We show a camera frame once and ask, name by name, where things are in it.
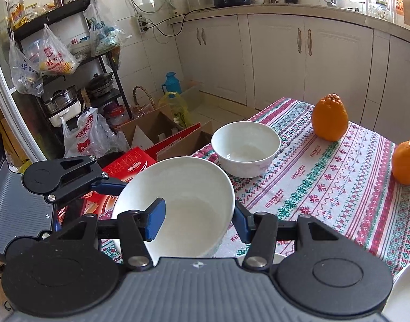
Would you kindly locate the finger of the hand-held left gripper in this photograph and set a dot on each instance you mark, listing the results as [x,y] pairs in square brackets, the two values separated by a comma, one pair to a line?
[107,186]
[59,223]

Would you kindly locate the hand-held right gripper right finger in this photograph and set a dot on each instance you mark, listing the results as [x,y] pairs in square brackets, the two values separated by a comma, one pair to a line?
[242,221]

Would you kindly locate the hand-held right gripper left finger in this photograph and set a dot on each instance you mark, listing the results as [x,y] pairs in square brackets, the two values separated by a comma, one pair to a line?
[156,218]

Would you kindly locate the red cardboard box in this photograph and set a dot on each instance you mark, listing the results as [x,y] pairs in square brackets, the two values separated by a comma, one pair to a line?
[131,164]

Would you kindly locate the white bag red print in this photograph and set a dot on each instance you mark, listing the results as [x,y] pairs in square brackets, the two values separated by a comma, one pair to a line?
[84,137]

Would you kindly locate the open cardboard box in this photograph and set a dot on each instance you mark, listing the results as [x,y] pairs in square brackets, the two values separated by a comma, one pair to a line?
[144,124]
[188,144]

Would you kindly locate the red lid jar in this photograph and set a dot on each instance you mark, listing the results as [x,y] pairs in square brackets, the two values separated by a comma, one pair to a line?
[116,114]

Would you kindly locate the white electric cooker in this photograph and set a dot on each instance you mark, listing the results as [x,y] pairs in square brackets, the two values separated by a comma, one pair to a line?
[65,115]

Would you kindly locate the wicker basket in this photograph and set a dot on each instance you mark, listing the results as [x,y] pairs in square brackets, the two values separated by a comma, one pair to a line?
[143,109]

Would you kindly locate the patterned red green tablecloth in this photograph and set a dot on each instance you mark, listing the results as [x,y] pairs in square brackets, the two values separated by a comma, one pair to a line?
[325,191]

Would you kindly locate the steel steamer pot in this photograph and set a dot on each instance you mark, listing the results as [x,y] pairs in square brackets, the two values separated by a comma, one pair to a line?
[62,99]

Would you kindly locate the black cooking pot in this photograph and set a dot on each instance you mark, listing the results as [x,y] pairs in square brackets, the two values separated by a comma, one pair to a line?
[99,85]

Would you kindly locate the yellow plastic bag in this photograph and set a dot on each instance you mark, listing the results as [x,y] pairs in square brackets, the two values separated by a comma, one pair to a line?
[174,107]

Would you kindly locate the teal thermos jug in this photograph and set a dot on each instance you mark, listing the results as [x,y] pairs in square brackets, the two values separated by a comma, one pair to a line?
[173,85]

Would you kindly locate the orange fruit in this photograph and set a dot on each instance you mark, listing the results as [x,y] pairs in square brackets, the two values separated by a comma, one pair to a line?
[408,164]
[329,120]

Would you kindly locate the clear bag blue print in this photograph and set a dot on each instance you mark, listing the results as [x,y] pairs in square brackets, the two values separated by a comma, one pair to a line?
[25,73]

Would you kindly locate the clear bag red print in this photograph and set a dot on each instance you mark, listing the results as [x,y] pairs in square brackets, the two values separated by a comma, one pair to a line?
[55,57]

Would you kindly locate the clear bag with packets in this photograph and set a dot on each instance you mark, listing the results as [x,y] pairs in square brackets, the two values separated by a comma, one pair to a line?
[102,37]

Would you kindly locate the white kitchen cabinets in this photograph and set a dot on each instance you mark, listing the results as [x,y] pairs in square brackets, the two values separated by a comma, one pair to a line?
[275,63]

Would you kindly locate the white power strip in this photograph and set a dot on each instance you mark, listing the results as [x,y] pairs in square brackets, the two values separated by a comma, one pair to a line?
[142,23]

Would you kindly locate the black metal shelf rack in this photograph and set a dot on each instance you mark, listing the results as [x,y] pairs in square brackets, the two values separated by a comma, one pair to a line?
[54,16]

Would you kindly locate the white plate fruit print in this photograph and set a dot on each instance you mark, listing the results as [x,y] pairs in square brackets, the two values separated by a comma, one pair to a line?
[408,291]

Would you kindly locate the yellow snack packet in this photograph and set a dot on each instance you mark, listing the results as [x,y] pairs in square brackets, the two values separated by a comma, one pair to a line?
[19,10]

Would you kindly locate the white electric kettle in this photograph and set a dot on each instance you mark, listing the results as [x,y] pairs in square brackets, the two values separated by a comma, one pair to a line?
[175,0]

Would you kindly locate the white door frame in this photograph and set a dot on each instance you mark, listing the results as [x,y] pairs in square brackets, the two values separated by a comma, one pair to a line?
[20,114]

